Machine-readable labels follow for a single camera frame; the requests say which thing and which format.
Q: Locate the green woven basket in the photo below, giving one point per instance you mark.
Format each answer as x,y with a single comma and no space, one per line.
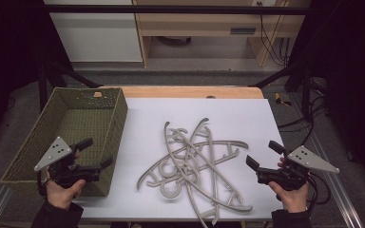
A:
82,120

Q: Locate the light wooden desk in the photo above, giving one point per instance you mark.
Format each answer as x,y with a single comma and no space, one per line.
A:
199,22

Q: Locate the black metal stand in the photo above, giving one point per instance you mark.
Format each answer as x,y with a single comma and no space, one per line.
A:
305,91
42,85

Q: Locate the person's left hand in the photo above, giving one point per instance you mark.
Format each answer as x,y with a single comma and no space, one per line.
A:
61,196

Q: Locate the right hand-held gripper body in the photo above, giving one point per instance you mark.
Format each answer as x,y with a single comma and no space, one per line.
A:
310,160

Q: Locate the yellow black tool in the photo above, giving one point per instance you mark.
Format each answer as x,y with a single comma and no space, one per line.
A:
280,99

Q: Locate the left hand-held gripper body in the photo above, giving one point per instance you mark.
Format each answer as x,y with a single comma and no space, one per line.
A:
54,151

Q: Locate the dark curtain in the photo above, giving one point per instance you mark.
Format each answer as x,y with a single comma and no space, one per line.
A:
351,63
6,47

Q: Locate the person's right hand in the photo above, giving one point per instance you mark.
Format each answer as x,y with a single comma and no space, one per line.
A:
294,200

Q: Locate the black horizontal frame bar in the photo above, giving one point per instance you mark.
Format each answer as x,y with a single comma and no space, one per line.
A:
171,9

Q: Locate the white cabinet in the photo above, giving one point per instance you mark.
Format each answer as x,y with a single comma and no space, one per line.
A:
98,38

